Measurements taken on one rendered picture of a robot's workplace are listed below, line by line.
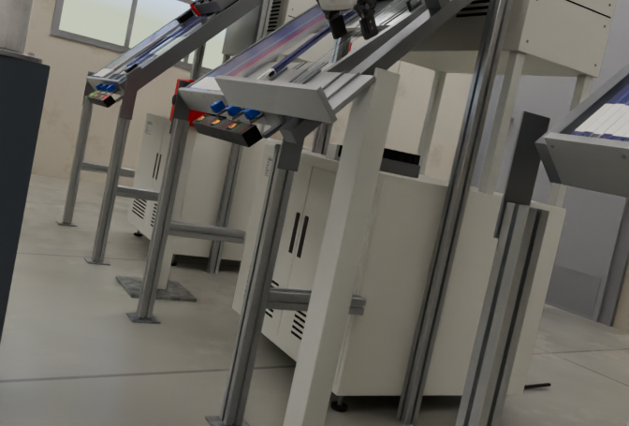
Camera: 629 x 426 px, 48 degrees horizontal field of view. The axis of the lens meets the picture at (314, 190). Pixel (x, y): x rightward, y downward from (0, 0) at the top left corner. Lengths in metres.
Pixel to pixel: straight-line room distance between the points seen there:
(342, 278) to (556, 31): 0.97
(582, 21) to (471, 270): 0.75
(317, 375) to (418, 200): 0.55
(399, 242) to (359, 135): 0.46
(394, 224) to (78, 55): 3.99
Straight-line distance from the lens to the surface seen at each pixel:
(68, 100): 5.43
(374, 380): 1.84
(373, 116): 1.37
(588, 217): 4.25
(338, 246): 1.38
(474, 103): 1.80
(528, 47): 1.95
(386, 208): 1.71
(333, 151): 1.98
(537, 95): 4.56
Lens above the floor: 0.67
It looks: 4 degrees down
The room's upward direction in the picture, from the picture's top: 12 degrees clockwise
